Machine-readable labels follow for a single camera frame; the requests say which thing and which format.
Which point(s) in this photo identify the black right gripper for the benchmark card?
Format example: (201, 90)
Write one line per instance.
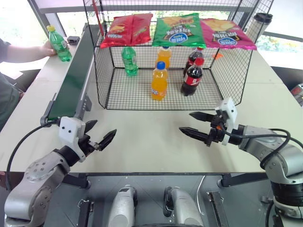
(217, 132)

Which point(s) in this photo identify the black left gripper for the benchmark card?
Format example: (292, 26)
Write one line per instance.
(87, 145)

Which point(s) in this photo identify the green soda bottle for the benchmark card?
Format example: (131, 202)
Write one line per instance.
(129, 61)
(60, 47)

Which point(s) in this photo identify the person's bare forearm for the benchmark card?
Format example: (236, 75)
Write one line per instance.
(23, 53)

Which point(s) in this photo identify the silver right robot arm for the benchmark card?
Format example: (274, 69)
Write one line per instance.
(258, 142)

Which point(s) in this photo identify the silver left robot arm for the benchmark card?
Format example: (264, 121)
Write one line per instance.
(35, 175)

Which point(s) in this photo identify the green conveyor belt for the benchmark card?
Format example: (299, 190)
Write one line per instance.
(71, 82)

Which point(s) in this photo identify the person's bare hand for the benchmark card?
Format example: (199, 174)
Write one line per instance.
(48, 48)

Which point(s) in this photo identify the cola bottle red cap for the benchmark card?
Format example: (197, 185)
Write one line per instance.
(196, 55)
(191, 78)

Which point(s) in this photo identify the orange soda bottle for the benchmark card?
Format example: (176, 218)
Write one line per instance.
(159, 82)
(164, 56)

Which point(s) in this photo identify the small orange tag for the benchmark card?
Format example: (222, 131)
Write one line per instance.
(217, 56)

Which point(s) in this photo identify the silver left robot leg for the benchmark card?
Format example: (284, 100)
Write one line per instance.
(123, 208)

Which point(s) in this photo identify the silver robot leg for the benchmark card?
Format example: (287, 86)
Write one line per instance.
(123, 208)
(182, 208)

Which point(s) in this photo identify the black metal floor strip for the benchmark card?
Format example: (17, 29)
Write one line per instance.
(217, 208)
(85, 212)

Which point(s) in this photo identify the silver right robot leg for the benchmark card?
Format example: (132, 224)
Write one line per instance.
(182, 208)

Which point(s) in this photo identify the pink chip bag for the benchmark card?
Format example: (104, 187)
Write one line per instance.
(225, 35)

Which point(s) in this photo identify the small black power box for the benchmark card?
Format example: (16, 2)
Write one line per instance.
(73, 39)

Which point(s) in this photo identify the green chip bag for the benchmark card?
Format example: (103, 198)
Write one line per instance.
(177, 30)

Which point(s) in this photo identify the person's dark green shirt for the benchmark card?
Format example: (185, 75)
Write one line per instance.
(7, 99)

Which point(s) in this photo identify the grey device with red panel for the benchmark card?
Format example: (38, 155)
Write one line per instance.
(298, 91)

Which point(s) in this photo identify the red chip bag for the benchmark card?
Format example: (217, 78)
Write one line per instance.
(127, 30)

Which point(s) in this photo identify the grey travel tumbler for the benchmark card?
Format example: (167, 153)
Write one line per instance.
(256, 28)

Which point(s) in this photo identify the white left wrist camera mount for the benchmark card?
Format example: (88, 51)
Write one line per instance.
(68, 132)

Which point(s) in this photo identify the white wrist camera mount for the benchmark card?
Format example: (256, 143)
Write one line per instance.
(229, 111)
(68, 132)

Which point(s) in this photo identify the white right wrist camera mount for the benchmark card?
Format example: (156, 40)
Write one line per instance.
(229, 111)

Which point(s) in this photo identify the black table support bracket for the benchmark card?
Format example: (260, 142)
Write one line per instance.
(236, 180)
(78, 180)

